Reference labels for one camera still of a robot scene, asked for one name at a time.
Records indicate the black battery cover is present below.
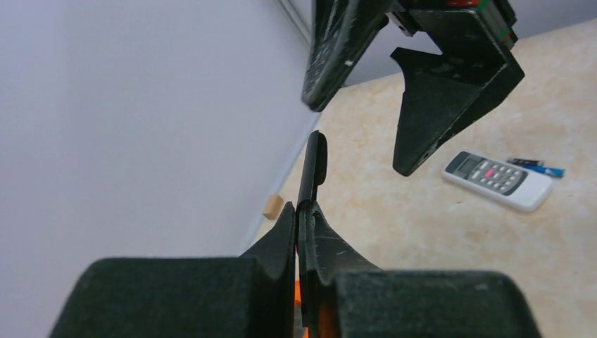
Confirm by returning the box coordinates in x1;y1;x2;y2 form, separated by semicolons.
297;130;328;205

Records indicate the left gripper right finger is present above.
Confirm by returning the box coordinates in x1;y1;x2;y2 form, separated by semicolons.
297;202;541;337

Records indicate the blue battery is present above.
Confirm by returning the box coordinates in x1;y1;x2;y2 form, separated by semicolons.
525;165;565;179

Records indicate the orange plastic ring toy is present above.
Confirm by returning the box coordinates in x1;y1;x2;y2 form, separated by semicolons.
292;280;339;337

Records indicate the dark battery beside remote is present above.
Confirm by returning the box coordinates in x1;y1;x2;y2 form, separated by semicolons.
506;158;544;167

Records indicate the white remote control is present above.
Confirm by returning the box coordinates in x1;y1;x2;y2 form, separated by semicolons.
442;151;553;212

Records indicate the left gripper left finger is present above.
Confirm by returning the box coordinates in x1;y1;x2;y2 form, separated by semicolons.
51;203;296;337

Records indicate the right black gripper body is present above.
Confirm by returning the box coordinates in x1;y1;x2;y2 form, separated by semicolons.
388;1;518;65

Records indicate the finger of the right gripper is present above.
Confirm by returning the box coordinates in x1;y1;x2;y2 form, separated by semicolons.
391;48;524;177
301;0;394;112

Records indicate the small wooden block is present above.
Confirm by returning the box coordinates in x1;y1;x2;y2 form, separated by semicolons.
263;194;284;220

